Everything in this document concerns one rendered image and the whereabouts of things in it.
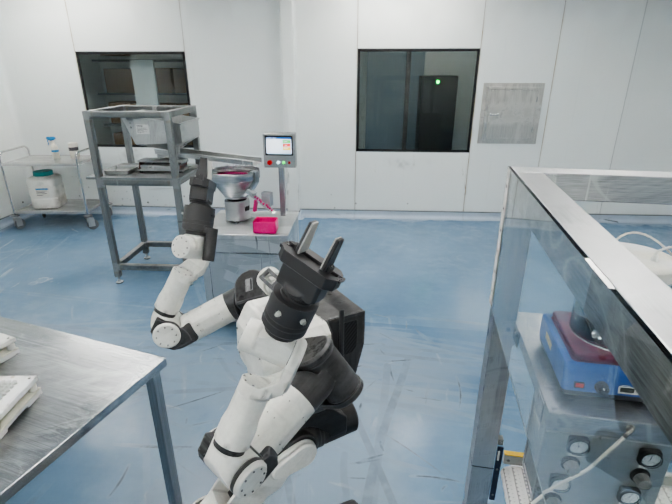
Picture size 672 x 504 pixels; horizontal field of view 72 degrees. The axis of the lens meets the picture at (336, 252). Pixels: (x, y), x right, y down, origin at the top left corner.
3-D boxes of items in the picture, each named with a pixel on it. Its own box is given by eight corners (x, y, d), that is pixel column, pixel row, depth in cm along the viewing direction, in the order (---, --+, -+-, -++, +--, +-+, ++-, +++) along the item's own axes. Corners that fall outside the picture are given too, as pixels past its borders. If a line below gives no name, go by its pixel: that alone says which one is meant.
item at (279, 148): (266, 218, 347) (261, 133, 323) (269, 214, 356) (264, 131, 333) (296, 218, 345) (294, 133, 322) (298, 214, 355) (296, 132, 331)
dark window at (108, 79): (93, 146, 585) (75, 51, 543) (94, 146, 586) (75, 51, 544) (195, 147, 578) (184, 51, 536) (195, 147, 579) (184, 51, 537)
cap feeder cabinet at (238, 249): (208, 330, 343) (196, 234, 314) (228, 295, 395) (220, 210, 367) (291, 332, 339) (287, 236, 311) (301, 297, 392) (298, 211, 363)
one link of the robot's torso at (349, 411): (339, 415, 155) (339, 371, 148) (360, 439, 145) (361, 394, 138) (262, 447, 142) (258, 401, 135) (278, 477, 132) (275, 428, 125)
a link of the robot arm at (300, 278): (327, 288, 73) (300, 344, 78) (354, 273, 81) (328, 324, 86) (268, 246, 77) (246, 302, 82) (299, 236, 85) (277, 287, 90)
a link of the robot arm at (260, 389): (263, 327, 84) (233, 393, 84) (308, 346, 84) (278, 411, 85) (267, 319, 90) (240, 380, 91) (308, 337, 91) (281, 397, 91)
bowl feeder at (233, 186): (207, 226, 329) (201, 174, 315) (221, 212, 362) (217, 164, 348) (274, 228, 326) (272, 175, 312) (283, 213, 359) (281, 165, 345)
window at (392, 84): (355, 151, 567) (357, 48, 524) (355, 151, 569) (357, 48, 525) (469, 152, 560) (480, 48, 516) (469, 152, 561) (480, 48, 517)
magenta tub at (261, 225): (252, 233, 315) (252, 221, 311) (256, 228, 326) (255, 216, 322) (275, 234, 314) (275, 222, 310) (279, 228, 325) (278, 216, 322)
